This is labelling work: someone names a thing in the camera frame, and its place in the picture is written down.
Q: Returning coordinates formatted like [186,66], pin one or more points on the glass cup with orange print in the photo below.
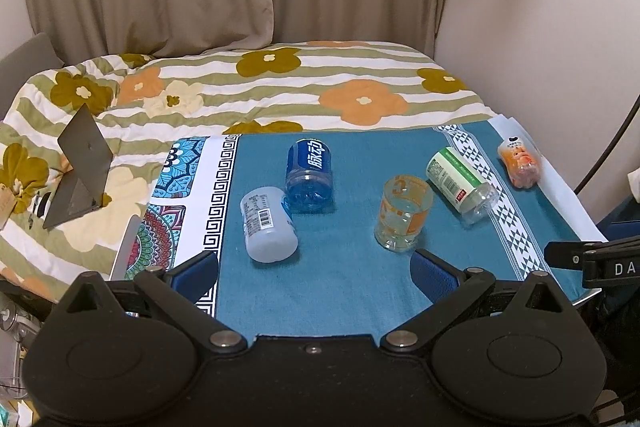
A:
[402,217]

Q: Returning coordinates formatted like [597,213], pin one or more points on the green label plastic bottle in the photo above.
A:
[455,179]

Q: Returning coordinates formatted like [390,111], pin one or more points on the small orange drink bottle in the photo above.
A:
[521,162]

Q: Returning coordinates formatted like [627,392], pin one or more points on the silver laptop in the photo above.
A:
[125,249]

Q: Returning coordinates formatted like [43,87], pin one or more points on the clear plastic container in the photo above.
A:
[15,347]

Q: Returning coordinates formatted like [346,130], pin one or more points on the grey headboard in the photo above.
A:
[27,59]

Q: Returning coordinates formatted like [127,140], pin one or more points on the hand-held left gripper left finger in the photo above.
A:
[196,271]

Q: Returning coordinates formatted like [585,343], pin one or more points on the blue label plastic bottle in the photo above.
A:
[310,177]

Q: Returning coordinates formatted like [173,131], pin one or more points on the floral striped blanket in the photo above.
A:
[280,92]

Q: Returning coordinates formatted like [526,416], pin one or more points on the white plastic bottle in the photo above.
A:
[267,227]

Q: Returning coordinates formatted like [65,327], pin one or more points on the dark blue cloth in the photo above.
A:
[620,217]

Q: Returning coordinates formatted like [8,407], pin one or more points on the teal patterned tablecloth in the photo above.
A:
[340,267]

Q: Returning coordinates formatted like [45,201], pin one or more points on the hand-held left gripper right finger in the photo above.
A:
[431,276]

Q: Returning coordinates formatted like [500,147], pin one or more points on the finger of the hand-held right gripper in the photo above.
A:
[562,255]

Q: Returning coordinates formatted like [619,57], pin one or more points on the open grey laptop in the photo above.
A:
[82,157]

